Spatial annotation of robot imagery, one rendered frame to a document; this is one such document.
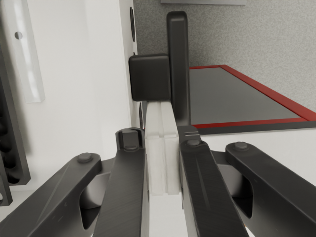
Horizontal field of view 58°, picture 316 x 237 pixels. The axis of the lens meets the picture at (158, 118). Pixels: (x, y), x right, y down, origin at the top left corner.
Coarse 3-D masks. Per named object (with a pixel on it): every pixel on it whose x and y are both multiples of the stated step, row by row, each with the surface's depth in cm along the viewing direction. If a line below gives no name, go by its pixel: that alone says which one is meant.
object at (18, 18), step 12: (12, 0) 21; (24, 0) 22; (12, 12) 22; (24, 12) 22; (12, 24) 22; (24, 24) 22; (12, 36) 22; (24, 36) 22; (24, 48) 22; (24, 60) 23; (36, 60) 23; (24, 72) 23; (36, 72) 23; (24, 84) 23; (36, 84) 23; (24, 96) 24; (36, 96) 24
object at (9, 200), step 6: (0, 156) 20; (0, 162) 20; (0, 168) 20; (0, 174) 20; (0, 180) 20; (6, 180) 21; (0, 186) 20; (6, 186) 21; (0, 192) 21; (6, 192) 21; (6, 198) 21; (0, 204) 21; (6, 204) 21
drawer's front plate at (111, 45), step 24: (96, 0) 14; (120, 0) 15; (96, 24) 14; (120, 24) 15; (96, 48) 15; (120, 48) 15; (96, 72) 15; (120, 72) 15; (96, 96) 16; (120, 96) 16; (120, 120) 16
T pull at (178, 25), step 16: (176, 16) 16; (176, 32) 16; (176, 48) 16; (144, 64) 17; (160, 64) 17; (176, 64) 17; (144, 80) 17; (160, 80) 17; (176, 80) 17; (144, 96) 17; (160, 96) 17; (176, 96) 17; (176, 112) 18
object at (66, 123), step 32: (0, 0) 23; (32, 0) 23; (64, 0) 23; (0, 32) 23; (64, 32) 23; (64, 64) 24; (64, 96) 25; (32, 128) 26; (64, 128) 26; (96, 128) 26; (32, 160) 27; (64, 160) 27; (32, 192) 27
